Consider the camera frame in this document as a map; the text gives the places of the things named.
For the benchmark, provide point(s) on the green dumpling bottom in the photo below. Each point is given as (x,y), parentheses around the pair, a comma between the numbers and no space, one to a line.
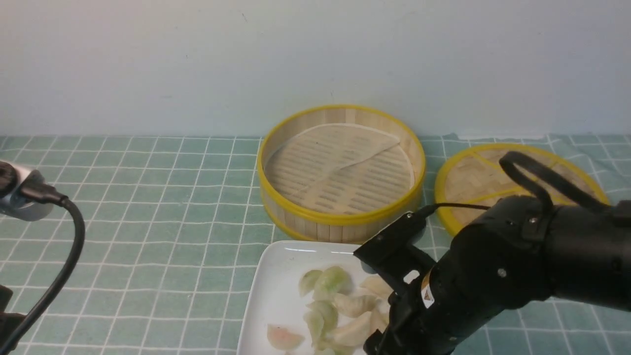
(327,347)

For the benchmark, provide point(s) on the pale pink dumpling right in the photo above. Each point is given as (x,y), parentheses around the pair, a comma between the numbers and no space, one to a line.
(378,321)

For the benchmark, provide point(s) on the pink dumpling upper left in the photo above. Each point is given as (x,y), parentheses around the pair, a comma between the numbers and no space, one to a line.
(282,338)

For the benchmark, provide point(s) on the green dumpling top left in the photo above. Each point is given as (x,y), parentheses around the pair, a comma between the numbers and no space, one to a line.
(307,282)

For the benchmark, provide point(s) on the white square plate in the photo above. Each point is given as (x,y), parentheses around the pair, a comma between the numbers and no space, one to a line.
(274,298)

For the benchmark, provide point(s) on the white dumpling top right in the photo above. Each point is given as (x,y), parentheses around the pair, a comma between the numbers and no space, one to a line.
(376,286)

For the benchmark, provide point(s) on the white steamer liner paper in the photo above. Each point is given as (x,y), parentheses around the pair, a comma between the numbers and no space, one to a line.
(341,169)

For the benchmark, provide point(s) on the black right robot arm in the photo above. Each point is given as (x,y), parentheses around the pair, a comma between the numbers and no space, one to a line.
(587,255)

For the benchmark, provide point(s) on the white dumpling lower centre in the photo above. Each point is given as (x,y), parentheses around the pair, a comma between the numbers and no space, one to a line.
(355,333)

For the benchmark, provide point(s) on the green dumpling middle small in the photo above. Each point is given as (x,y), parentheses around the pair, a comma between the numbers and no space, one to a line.
(315,323)

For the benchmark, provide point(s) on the bamboo steamer basket yellow rim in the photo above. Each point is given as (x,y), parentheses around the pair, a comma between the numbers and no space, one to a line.
(303,224)

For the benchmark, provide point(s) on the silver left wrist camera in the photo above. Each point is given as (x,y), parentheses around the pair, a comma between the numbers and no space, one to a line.
(12,201)

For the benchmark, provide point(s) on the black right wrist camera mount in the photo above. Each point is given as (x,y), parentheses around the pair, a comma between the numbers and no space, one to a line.
(392,255)

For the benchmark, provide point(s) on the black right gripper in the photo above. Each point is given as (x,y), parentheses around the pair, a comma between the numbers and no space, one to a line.
(493,264)

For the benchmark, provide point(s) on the large green dumpling top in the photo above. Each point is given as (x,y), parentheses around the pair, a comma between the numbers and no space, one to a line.
(332,281)

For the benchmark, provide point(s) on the woven bamboo steamer lid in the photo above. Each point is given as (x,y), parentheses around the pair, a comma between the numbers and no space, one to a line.
(474,176)

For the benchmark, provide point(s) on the green checkered tablecloth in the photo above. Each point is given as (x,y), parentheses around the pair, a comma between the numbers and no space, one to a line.
(176,226)

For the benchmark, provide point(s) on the white dumpling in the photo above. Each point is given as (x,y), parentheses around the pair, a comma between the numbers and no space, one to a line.
(376,286)
(354,306)
(355,333)

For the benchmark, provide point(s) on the green dumpling middle left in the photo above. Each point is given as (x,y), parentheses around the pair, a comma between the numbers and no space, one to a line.
(328,312)

